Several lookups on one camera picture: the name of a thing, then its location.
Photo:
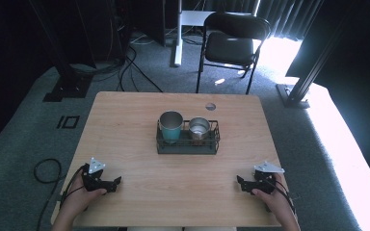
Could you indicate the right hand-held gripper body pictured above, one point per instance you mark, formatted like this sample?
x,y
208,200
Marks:
x,y
263,184

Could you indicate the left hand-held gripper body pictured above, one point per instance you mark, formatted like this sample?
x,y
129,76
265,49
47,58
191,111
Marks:
x,y
94,184

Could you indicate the black metal stand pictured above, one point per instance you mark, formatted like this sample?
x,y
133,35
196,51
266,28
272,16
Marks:
x,y
67,83
297,93

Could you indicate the dark curtain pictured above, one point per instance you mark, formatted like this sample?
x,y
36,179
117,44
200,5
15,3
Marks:
x,y
285,16

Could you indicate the person's left hand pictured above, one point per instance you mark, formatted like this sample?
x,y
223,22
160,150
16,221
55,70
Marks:
x,y
77,203

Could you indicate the black folding chair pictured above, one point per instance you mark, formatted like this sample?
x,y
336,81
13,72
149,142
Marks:
x,y
229,49

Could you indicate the brown metal cup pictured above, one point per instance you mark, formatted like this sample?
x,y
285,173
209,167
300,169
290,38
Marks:
x,y
199,134

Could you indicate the person's right hand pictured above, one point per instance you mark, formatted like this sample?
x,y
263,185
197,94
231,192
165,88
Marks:
x,y
276,202

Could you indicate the teal metal cup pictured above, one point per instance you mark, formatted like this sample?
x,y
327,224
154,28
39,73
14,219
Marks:
x,y
171,134

